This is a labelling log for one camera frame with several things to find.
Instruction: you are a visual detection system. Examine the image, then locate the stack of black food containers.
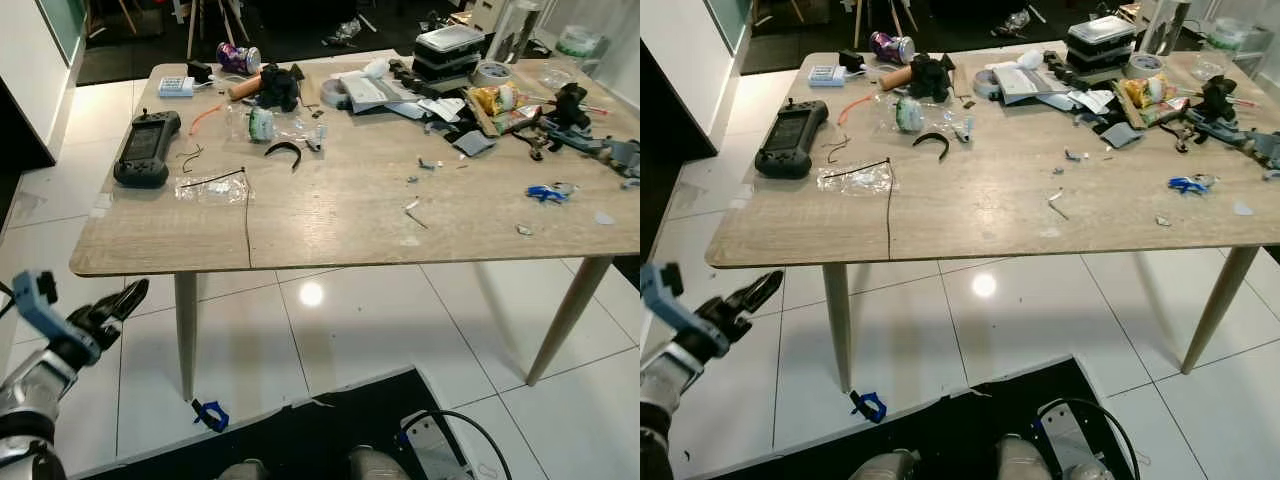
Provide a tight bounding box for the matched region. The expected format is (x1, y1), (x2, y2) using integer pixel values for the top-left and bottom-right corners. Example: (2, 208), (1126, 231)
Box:
(1065, 17), (1139, 73)
(412, 25), (487, 83)

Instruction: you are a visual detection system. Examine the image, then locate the clear plastic wrapper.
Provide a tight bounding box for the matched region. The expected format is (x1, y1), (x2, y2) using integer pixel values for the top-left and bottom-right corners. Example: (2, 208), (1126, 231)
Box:
(817, 163), (893, 196)
(175, 172), (251, 206)

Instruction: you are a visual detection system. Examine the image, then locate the yellow snack packet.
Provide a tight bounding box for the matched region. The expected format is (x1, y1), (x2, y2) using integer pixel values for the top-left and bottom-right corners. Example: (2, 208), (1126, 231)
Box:
(466, 84), (546, 136)
(1118, 75), (1196, 128)

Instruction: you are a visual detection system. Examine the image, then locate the light wooden table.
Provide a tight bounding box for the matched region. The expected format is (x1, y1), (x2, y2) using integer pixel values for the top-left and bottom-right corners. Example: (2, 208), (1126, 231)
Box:
(705, 40), (1280, 396)
(68, 47), (641, 401)

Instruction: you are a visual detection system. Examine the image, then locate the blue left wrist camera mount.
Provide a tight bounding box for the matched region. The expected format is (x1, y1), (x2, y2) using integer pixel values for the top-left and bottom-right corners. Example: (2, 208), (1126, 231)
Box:
(12, 270), (76, 346)
(640, 262), (716, 346)

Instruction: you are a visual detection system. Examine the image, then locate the thin black cable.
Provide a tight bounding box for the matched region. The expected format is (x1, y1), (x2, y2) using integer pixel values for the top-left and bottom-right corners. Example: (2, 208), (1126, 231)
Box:
(178, 167), (253, 269)
(822, 158), (896, 263)

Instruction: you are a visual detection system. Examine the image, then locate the white paper booklet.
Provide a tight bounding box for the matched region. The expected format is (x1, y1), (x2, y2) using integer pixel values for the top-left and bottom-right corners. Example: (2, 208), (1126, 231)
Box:
(335, 70), (421, 113)
(985, 62), (1071, 104)

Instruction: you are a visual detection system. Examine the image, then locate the clear tub with green lid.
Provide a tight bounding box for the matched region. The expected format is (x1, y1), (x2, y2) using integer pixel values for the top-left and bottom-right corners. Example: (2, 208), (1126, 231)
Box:
(556, 25), (606, 61)
(1208, 17), (1256, 51)

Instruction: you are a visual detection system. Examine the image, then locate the black crumpled cloth lump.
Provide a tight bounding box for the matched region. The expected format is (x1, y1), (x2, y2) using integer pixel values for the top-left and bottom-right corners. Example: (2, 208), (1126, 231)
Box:
(256, 63), (306, 113)
(906, 52), (956, 103)

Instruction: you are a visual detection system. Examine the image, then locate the grey robot right leg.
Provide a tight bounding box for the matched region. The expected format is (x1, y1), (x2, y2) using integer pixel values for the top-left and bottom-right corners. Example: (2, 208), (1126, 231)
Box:
(995, 435), (1051, 480)
(348, 445), (403, 480)

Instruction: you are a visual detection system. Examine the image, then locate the clear bag with green roll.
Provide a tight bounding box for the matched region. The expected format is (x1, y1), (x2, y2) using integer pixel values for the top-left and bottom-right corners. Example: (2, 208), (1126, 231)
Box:
(880, 95), (976, 141)
(228, 103), (326, 146)

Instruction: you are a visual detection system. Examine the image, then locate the black handheld controller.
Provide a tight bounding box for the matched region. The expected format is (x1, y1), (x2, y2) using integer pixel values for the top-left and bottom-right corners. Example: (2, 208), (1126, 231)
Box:
(754, 100), (831, 181)
(113, 109), (183, 189)

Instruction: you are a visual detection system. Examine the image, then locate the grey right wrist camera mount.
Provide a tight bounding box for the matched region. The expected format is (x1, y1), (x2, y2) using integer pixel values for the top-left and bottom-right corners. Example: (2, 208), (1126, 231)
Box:
(1035, 400), (1103, 480)
(398, 413), (463, 480)

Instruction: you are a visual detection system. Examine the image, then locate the crushed purple drink can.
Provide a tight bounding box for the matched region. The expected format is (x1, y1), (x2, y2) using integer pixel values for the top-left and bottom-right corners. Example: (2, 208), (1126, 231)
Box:
(216, 42), (263, 76)
(868, 31), (917, 66)

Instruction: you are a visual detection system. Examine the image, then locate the black mechanical tool assembly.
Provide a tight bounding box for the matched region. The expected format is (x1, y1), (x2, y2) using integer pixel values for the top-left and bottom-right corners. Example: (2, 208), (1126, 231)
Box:
(520, 83), (641, 181)
(1170, 75), (1280, 171)

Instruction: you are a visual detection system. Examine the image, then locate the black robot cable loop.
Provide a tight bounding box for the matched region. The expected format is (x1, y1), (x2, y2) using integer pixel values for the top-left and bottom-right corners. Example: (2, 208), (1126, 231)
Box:
(420, 408), (513, 480)
(1060, 397), (1141, 480)

